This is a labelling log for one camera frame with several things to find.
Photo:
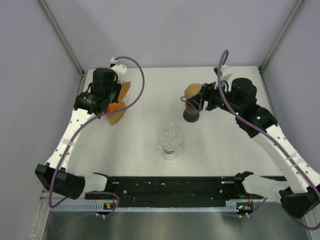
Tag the orange coffee filter box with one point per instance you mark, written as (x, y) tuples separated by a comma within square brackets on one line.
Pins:
[(118, 110)]

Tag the grey transparent dripper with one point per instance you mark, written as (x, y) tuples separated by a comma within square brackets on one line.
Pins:
[(185, 98)]

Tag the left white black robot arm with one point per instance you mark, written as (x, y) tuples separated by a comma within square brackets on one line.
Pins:
[(57, 174)]

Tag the clear glass flask with coffee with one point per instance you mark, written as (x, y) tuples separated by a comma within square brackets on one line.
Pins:
[(169, 155)]

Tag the dark carafe with red lid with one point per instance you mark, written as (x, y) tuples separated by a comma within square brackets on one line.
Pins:
[(190, 113)]

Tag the right aluminium frame post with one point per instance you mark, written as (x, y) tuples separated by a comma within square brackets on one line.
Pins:
[(289, 22)]

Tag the left aluminium frame post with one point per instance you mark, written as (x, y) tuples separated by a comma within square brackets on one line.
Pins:
[(60, 35)]

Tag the aluminium frame post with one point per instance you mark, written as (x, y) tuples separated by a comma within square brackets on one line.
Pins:
[(289, 22), (60, 35)]

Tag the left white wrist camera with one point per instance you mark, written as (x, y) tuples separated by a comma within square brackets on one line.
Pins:
[(119, 68)]

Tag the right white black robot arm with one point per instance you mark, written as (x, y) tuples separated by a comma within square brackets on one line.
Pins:
[(263, 128)]

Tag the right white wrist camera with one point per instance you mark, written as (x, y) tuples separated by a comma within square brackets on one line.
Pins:
[(225, 72)]

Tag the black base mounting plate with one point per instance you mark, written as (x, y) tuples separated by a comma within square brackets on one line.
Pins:
[(127, 201)]

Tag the brown paper coffee filter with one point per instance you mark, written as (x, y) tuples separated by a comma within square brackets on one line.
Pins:
[(192, 90)]

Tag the clear glass dripper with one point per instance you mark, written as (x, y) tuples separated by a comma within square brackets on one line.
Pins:
[(170, 137)]

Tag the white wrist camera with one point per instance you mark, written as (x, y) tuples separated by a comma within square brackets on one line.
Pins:
[(119, 68), (225, 72)]

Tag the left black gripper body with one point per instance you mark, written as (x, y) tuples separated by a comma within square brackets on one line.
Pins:
[(113, 92)]

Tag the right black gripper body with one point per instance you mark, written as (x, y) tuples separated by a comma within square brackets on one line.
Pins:
[(215, 99)]

